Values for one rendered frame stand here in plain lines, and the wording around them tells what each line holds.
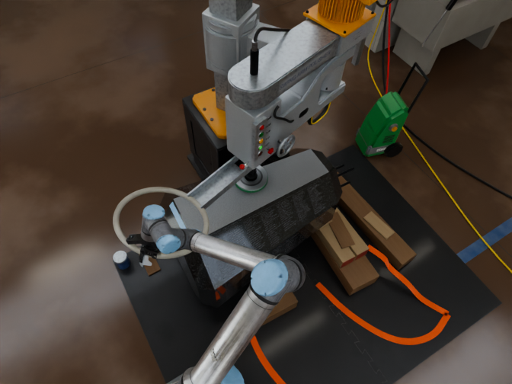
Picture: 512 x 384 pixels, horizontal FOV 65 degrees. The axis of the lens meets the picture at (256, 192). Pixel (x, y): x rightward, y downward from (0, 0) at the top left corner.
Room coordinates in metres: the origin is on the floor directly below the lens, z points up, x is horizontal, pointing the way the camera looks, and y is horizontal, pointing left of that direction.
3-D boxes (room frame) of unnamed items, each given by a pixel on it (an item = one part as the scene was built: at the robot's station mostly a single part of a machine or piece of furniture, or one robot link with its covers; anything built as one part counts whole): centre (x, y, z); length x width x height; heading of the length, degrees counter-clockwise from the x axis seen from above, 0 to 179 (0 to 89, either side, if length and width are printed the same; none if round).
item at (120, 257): (1.26, 1.00, 0.08); 0.10 x 0.10 x 0.13
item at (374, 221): (1.65, -1.00, 0.13); 0.25 x 0.10 x 0.01; 41
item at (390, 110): (2.61, -1.13, 0.43); 0.35 x 0.35 x 0.87; 18
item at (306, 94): (1.82, -0.23, 1.30); 0.74 x 0.23 x 0.49; 138
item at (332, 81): (2.02, -0.40, 1.34); 0.19 x 0.19 x 0.20
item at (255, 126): (1.41, 0.00, 1.37); 0.08 x 0.03 x 0.28; 138
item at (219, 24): (2.26, 0.20, 1.36); 0.35 x 0.35 x 0.41
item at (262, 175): (1.53, 0.04, 0.86); 0.21 x 0.21 x 0.01
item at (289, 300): (0.96, -0.18, 0.07); 0.30 x 0.12 x 0.12; 121
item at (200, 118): (2.26, 0.20, 0.37); 0.66 x 0.66 x 0.74; 33
